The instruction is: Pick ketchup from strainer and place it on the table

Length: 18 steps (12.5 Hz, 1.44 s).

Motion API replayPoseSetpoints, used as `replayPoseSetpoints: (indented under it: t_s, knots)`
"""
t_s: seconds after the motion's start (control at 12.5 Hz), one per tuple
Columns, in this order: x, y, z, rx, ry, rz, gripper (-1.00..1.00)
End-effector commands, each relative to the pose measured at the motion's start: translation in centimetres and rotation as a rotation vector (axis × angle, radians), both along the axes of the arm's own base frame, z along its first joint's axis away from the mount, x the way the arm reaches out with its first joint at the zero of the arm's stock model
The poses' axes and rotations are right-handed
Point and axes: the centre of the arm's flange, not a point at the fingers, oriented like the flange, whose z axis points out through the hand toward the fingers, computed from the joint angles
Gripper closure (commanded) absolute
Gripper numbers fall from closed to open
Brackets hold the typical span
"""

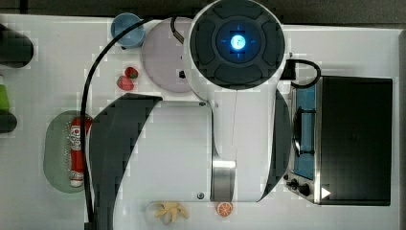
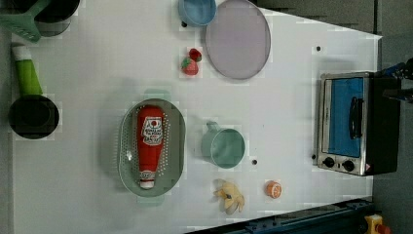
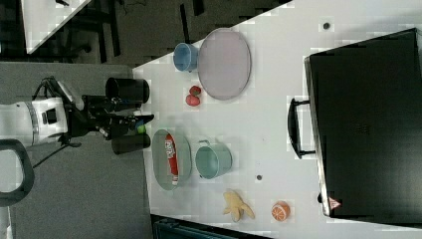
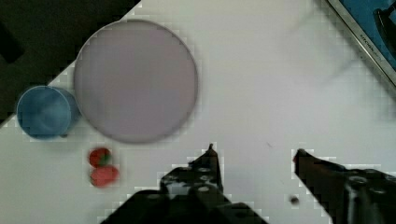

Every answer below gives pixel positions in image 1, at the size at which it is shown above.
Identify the red plush ketchup bottle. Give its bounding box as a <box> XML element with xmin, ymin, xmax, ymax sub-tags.
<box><xmin>69</xmin><ymin>117</ymin><xmax>84</xmax><ymax>188</ymax></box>

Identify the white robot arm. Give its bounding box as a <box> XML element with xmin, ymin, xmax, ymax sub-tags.
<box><xmin>87</xmin><ymin>0</ymin><xmax>290</xmax><ymax>230</ymax></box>

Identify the green oval strainer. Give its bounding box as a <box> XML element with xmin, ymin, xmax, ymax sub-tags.
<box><xmin>43</xmin><ymin>110</ymin><xmax>83</xmax><ymax>194</ymax></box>

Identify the lilac round plate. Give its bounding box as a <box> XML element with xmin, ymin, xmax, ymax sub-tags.
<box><xmin>141</xmin><ymin>18</ymin><xmax>192</xmax><ymax>93</ymax></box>

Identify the red strawberry toy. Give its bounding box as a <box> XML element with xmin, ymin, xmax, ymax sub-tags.
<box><xmin>117</xmin><ymin>76</ymin><xmax>134</xmax><ymax>91</ymax></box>
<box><xmin>124</xmin><ymin>67</ymin><xmax>139</xmax><ymax>79</ymax></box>

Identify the orange slice toy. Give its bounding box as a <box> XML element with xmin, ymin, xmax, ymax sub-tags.
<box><xmin>216</xmin><ymin>202</ymin><xmax>234</xmax><ymax>218</ymax></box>

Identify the blue cup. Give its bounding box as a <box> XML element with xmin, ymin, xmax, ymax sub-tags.
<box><xmin>110</xmin><ymin>12</ymin><xmax>147</xmax><ymax>50</ymax></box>

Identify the black toaster oven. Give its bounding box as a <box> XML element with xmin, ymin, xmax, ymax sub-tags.
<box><xmin>283</xmin><ymin>76</ymin><xmax>393</xmax><ymax>206</ymax></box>

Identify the green and black bottle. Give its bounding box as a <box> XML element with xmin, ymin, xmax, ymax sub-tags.
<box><xmin>0</xmin><ymin>76</ymin><xmax>17</xmax><ymax>134</ymax></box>

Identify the black cylinder at edge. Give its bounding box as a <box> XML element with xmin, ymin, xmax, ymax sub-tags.
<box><xmin>0</xmin><ymin>24</ymin><xmax>34</xmax><ymax>68</ymax></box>

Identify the black oven power cable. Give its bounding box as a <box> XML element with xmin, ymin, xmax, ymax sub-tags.
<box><xmin>282</xmin><ymin>58</ymin><xmax>322</xmax><ymax>90</ymax></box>

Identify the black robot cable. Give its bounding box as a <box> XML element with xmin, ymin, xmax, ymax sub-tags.
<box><xmin>79</xmin><ymin>16</ymin><xmax>186</xmax><ymax>230</ymax></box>

